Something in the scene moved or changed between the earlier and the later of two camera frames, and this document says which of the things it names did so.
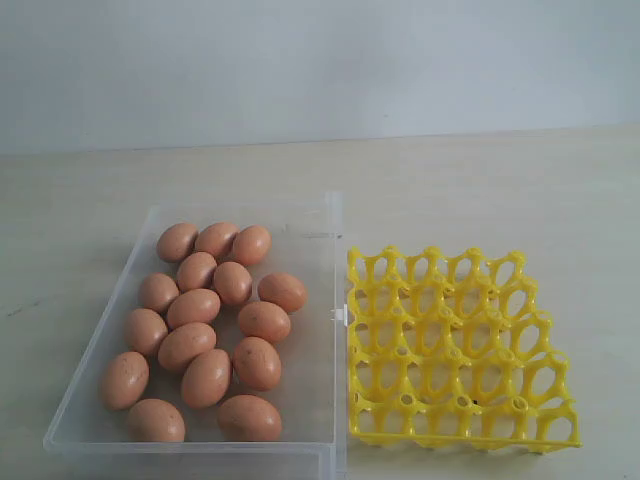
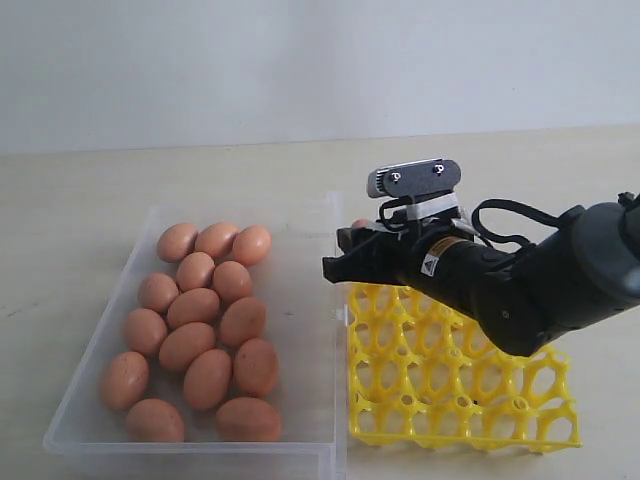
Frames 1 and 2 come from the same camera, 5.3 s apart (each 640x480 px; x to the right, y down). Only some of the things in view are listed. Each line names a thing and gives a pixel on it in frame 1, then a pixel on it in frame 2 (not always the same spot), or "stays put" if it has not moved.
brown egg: x=205 y=378 stays put
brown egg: x=233 y=282 stays put
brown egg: x=285 y=289 → x=360 y=223
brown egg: x=264 y=319 → x=243 y=319
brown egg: x=248 y=418 stays put
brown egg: x=257 y=364 stays put
